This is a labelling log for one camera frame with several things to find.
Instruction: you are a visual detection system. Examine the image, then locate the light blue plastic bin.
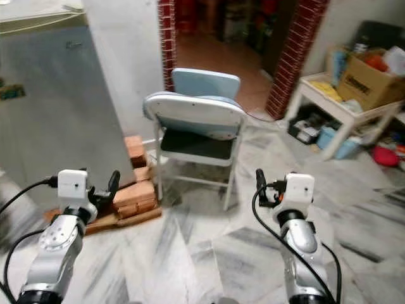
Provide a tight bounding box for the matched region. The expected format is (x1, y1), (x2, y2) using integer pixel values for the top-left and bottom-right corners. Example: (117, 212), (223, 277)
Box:
(316, 125), (361, 160)

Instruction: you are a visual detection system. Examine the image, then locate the brown cardboard box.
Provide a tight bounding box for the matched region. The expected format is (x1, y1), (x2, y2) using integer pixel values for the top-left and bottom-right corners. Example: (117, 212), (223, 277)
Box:
(337, 51), (405, 111)

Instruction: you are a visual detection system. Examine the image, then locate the grey fridge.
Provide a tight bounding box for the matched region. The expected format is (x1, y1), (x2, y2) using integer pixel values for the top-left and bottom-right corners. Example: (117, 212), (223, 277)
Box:
(0, 0), (135, 213)

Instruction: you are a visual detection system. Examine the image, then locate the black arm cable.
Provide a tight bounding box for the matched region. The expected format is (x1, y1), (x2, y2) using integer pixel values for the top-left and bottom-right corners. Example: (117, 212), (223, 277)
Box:
(251, 187), (342, 303)
(0, 179), (61, 303)

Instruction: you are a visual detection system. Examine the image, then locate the orange item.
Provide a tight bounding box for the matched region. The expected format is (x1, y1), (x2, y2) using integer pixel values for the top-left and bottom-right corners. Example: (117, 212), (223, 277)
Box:
(364, 52), (390, 72)

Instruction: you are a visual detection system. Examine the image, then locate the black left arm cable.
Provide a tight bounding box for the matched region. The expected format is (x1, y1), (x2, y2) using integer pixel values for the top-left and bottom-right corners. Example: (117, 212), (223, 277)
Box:
(0, 179), (61, 303)

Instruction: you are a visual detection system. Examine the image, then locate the red brick pile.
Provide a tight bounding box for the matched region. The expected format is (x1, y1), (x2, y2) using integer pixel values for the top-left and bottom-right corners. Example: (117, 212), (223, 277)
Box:
(51, 135), (159, 224)

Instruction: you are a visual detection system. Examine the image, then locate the green yellow fridge sticker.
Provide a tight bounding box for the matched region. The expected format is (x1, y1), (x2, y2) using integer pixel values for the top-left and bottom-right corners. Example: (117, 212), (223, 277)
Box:
(0, 84), (26, 101)

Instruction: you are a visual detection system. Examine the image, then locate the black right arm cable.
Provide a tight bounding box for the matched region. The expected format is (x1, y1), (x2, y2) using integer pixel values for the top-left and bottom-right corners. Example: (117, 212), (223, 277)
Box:
(251, 187), (342, 303)

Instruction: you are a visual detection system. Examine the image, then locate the yellow item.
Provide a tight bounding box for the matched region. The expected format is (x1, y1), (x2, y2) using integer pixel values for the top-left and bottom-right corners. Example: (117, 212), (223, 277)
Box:
(309, 80), (342, 102)

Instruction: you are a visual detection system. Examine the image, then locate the black bag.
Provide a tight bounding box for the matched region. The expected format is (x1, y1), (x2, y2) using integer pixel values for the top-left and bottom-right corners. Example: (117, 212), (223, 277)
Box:
(351, 21), (405, 54)

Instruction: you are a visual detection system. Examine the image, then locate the red plastic bowl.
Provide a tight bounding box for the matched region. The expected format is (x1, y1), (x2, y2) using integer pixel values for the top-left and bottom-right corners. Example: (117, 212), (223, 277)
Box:
(372, 144), (401, 167)

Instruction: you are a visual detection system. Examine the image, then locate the light blue folding chair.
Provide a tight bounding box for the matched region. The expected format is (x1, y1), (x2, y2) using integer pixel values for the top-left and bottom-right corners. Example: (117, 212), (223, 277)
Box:
(143, 67), (247, 212)

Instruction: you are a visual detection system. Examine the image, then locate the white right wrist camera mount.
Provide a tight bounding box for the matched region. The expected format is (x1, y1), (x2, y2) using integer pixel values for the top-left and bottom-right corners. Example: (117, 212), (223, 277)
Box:
(282, 173), (316, 213)

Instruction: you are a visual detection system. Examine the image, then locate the black crate with items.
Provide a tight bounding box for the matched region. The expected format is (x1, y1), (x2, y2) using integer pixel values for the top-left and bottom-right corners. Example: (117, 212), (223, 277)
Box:
(288, 104), (333, 144)

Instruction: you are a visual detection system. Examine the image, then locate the white table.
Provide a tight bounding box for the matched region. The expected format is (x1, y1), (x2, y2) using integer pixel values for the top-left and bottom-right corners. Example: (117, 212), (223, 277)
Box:
(285, 72), (405, 160)

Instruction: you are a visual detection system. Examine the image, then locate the brown cardboard sheet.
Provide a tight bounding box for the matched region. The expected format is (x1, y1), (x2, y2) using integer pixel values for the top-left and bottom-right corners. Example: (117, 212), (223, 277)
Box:
(47, 208), (163, 236)

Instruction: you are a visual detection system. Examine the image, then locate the blue packet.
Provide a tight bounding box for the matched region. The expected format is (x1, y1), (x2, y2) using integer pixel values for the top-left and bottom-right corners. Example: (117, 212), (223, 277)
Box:
(329, 47), (349, 80)

